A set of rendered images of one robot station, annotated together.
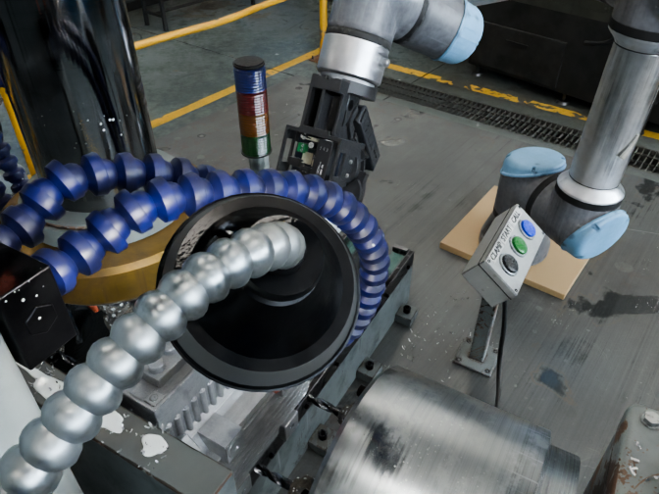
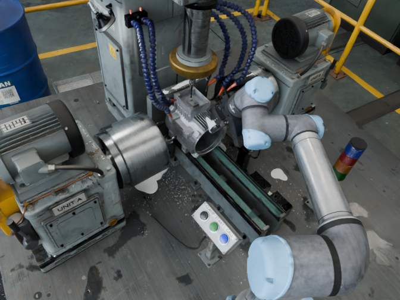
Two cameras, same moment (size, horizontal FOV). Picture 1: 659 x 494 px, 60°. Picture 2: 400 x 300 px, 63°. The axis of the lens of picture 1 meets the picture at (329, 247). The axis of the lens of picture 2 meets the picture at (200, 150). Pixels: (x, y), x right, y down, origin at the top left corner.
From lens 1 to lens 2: 1.17 m
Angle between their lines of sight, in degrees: 71
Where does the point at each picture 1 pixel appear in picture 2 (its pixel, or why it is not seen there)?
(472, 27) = (245, 136)
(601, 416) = (159, 286)
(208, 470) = not seen: hidden behind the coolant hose
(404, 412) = (143, 125)
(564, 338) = not seen: outside the picture
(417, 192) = not seen: outside the picture
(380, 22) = (236, 96)
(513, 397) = (184, 257)
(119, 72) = (186, 30)
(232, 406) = (181, 121)
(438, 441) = (132, 127)
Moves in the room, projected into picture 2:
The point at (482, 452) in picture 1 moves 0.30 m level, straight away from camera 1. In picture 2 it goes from (124, 133) to (179, 188)
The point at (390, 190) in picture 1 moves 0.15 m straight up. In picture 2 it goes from (359, 290) to (379, 275)
